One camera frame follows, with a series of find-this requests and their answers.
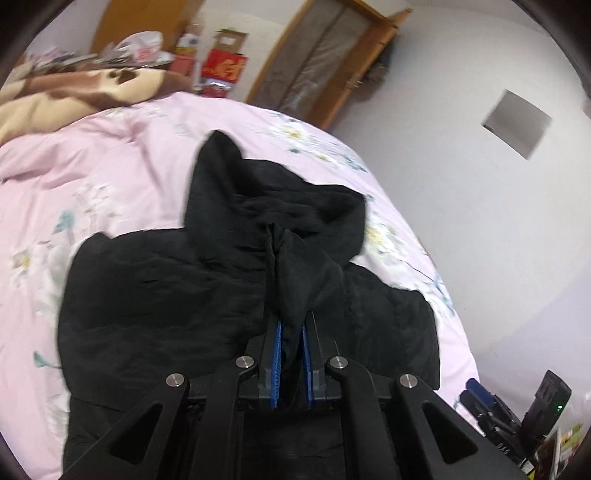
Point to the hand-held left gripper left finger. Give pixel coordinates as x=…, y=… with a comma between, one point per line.
x=277, y=360

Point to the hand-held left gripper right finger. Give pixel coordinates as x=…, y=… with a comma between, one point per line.
x=307, y=364

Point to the black padded jacket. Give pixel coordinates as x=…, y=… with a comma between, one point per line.
x=161, y=300

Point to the blue and black tool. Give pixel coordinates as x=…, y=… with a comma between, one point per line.
x=485, y=406

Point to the black device with green light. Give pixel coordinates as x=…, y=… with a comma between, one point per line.
x=547, y=406

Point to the stack of books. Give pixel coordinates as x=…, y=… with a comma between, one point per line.
x=561, y=445

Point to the pink floral quilt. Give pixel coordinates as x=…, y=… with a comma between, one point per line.
x=115, y=147

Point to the red gift box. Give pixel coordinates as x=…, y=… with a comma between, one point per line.
x=224, y=69

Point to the dark hanging cloth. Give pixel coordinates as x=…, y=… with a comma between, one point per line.
x=378, y=69

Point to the wooden door with grey panels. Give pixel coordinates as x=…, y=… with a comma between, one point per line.
x=323, y=55

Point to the cardboard box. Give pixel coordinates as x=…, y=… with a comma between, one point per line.
x=229, y=41

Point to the white plastic bag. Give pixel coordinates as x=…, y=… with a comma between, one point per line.
x=143, y=46

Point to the brown and cream blanket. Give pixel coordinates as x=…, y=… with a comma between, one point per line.
x=46, y=101

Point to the pile of small packets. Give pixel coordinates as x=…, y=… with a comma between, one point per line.
x=69, y=59

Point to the orange wooden wardrobe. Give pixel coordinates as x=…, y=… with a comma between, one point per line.
x=143, y=18

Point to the grey wall panel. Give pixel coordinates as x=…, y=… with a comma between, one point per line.
x=517, y=122

